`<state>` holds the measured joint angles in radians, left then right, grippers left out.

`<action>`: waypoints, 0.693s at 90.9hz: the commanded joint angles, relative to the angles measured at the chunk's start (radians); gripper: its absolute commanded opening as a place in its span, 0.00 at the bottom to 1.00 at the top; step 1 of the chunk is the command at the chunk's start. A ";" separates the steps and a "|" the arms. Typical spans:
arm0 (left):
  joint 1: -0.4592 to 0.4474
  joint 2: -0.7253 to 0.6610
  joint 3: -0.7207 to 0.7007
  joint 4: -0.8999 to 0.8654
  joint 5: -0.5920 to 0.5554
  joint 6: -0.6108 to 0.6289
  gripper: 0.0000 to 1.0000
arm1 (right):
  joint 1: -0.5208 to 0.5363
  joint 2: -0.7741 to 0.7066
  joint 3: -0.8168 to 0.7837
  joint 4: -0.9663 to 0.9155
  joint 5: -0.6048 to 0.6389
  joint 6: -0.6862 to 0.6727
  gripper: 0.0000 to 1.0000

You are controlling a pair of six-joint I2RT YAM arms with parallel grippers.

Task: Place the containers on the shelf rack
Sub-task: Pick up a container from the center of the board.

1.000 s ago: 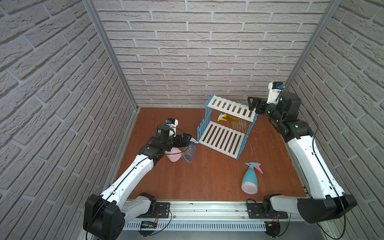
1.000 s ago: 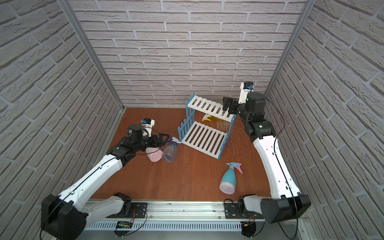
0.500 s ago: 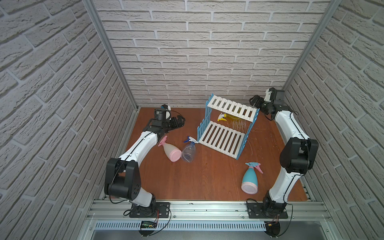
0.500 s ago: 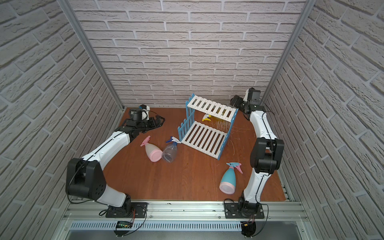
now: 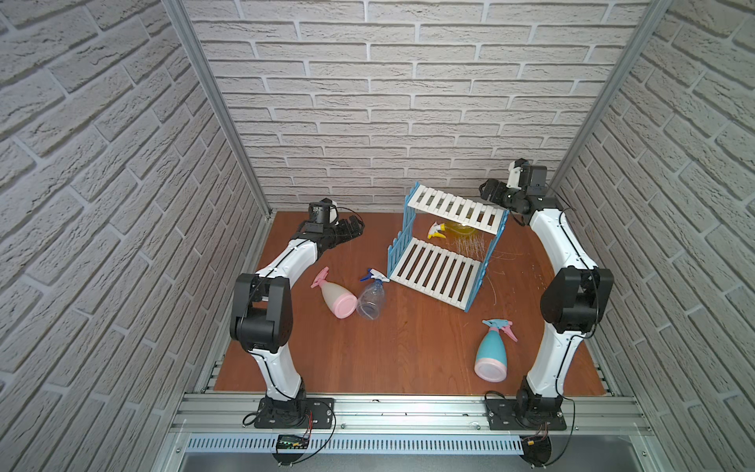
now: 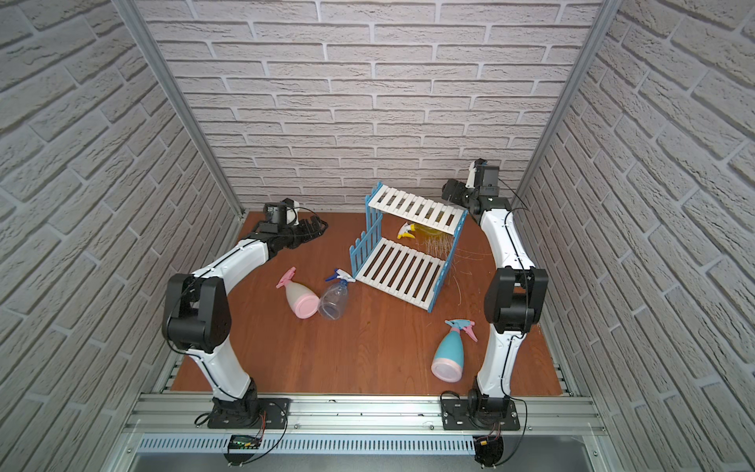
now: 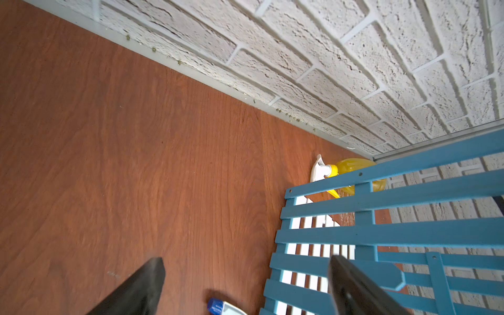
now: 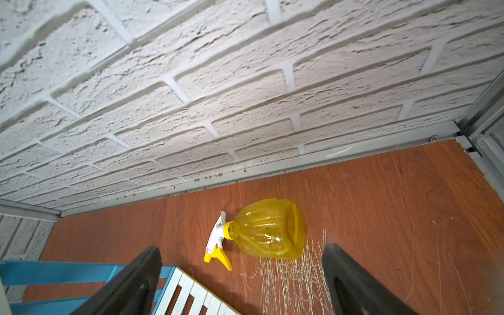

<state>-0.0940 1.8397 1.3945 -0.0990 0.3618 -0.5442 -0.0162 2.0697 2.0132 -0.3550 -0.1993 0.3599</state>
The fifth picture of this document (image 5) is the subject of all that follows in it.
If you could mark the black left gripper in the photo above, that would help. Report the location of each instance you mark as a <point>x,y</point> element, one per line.
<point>346,229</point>

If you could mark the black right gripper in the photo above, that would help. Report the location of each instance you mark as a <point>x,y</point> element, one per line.
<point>494,191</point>

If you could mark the yellow spray bottle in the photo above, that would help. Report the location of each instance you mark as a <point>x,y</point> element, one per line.
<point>442,230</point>

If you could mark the pink white spray bottle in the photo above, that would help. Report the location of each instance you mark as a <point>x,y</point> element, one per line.
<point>341,301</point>

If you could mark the teal pink spray bottle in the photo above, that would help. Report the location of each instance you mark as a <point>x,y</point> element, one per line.
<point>491,359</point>

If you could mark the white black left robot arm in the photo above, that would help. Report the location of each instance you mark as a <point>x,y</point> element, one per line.
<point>262,307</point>

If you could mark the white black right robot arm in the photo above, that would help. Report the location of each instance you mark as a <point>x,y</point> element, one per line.
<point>575,301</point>

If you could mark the clear blue spray bottle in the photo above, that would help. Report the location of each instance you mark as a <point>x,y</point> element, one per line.
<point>372,299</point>

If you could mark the small green circuit board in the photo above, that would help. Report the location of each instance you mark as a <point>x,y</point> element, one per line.
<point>292,443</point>

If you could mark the black round connector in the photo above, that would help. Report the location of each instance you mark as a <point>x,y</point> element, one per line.
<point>536,451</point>

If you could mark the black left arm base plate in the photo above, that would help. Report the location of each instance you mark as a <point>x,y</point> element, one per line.
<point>316,413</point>

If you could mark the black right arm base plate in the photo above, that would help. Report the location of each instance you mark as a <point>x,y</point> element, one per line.
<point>525,413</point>

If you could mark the aluminium corner post right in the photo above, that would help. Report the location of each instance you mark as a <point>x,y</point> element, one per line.
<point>647,25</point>

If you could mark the aluminium corner post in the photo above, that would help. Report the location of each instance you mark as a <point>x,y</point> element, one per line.
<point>647,25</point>
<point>183,26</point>

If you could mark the aluminium front rail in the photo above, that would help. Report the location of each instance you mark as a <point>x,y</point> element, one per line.
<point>403,424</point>

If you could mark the aluminium corner post left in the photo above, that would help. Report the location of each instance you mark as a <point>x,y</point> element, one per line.
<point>183,26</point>

